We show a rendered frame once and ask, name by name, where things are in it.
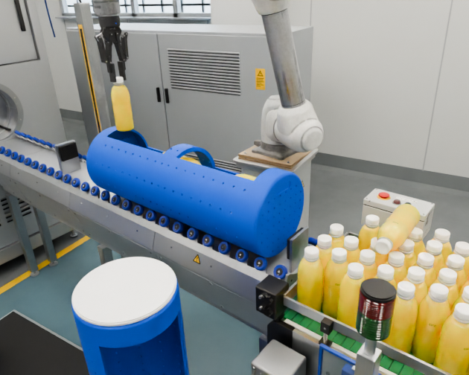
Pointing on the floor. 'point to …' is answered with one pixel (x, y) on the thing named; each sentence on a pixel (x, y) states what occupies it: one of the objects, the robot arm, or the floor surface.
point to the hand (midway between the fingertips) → (117, 71)
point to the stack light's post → (367, 362)
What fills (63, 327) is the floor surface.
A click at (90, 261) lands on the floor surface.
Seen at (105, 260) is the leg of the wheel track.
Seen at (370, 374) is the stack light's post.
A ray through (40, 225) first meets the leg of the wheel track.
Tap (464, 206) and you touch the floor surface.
